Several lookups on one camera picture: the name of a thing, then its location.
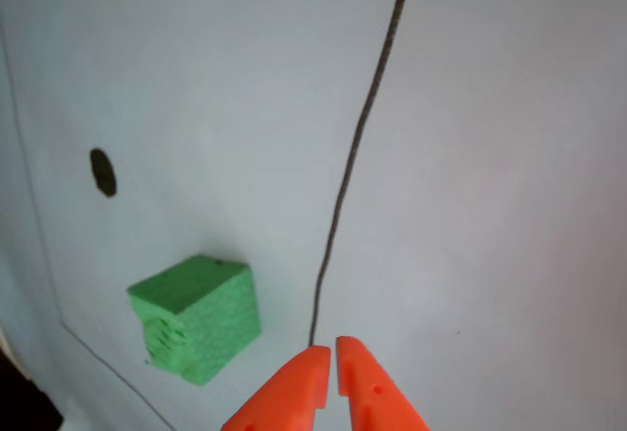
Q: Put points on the green foam block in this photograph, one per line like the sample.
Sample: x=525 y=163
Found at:
x=196 y=313

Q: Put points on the white paper sheet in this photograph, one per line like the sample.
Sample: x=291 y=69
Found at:
x=441 y=181

